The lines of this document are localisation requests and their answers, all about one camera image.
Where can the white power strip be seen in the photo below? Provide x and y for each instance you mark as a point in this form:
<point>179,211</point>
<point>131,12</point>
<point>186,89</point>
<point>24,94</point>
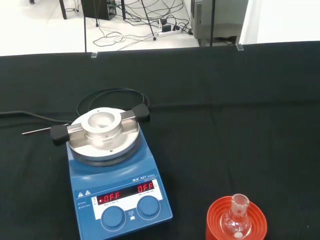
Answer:
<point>170,32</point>

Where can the heater with blue base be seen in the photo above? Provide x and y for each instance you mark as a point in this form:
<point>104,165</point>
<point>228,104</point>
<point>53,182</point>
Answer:
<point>120,180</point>

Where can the thin metal probe rod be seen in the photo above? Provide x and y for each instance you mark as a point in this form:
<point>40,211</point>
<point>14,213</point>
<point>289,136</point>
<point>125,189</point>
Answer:
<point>37,131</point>

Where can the black tripod leg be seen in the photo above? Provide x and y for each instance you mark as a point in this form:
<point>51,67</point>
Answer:
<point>150,22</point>

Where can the black computer case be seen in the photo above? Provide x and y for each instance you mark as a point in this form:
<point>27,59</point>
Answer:
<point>96,8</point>

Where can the black bench cloth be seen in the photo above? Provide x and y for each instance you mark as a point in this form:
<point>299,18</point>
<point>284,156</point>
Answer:
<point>225,125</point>

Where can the clear cloth clip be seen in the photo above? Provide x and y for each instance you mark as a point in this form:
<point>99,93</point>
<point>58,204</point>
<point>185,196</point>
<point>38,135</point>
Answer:
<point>239,47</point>
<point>94,55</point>

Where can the black table leg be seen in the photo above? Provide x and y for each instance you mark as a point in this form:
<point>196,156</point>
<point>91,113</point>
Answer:
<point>63,10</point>

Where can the black stand pole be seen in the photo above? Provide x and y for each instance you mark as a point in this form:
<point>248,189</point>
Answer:
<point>85,35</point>
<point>212,22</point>

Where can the grey cabinet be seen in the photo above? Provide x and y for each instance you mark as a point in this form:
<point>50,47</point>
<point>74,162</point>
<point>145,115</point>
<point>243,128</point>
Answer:
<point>220,17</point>

